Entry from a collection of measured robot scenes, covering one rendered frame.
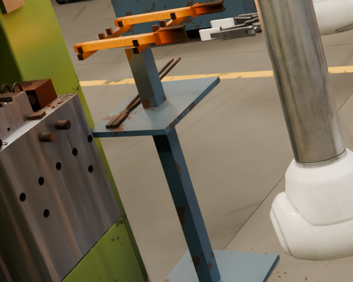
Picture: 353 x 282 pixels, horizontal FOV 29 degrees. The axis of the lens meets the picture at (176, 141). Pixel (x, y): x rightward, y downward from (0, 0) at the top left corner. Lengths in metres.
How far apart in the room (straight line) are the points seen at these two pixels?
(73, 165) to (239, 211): 1.15
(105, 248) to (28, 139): 0.48
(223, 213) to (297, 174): 1.74
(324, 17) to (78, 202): 0.91
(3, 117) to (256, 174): 1.64
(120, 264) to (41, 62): 0.71
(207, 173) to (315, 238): 2.14
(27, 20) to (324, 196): 1.29
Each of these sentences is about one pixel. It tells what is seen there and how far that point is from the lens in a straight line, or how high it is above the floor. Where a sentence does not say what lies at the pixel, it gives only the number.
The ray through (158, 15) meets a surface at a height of 1.03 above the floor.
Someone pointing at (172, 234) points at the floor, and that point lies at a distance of 3.02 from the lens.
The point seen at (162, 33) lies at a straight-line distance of 2.01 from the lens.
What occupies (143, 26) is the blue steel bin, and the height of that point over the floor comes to 0.21.
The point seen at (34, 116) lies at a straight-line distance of 2.00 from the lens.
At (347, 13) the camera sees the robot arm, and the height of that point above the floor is 1.03.
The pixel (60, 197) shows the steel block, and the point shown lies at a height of 0.68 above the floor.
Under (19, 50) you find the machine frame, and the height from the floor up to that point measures 1.06.
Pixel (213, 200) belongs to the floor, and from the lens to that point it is 3.19.
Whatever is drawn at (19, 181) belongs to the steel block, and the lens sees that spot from 1.91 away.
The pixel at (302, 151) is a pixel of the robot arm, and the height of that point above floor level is 0.92.
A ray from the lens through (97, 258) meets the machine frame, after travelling 2.19.
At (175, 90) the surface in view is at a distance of 2.35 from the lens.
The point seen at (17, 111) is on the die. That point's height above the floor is 0.95.
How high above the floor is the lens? 1.50
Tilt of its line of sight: 23 degrees down
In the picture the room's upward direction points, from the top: 17 degrees counter-clockwise
